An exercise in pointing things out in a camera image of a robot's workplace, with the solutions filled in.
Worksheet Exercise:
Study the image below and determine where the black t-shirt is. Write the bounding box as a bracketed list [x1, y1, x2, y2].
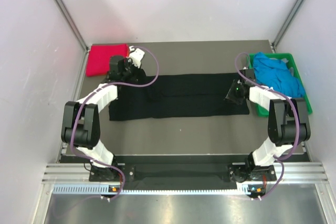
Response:
[109, 73, 249, 122]

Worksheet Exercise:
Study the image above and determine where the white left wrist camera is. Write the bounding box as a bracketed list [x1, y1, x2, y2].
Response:
[128, 46, 145, 68]

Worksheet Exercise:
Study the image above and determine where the aluminium frame rail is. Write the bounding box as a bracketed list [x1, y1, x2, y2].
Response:
[43, 162, 328, 184]

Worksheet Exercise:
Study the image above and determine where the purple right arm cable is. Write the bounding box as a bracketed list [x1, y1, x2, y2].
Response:
[234, 52, 301, 201]

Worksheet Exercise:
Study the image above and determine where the folded pink t-shirt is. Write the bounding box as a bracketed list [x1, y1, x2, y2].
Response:
[86, 44, 129, 77]

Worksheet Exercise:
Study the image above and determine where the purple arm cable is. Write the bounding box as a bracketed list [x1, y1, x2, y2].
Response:
[234, 52, 301, 201]
[69, 46, 160, 201]

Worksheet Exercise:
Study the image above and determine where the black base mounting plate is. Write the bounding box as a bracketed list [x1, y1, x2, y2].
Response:
[88, 163, 278, 183]

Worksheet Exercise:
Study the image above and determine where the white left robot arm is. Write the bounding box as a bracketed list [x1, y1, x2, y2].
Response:
[61, 50, 144, 181]

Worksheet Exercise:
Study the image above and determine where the green plastic bin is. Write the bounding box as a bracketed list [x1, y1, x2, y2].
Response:
[246, 52, 313, 117]

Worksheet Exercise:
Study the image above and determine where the grey slotted cable duct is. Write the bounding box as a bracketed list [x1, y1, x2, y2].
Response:
[52, 184, 266, 195]

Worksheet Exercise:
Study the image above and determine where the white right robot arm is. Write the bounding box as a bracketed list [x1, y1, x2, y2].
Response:
[225, 68, 311, 183]

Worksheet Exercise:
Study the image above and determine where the blue t-shirt in bin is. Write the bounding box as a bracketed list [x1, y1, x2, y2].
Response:
[251, 52, 306, 98]

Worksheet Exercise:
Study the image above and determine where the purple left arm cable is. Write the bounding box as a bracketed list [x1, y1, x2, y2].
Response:
[69, 46, 160, 201]

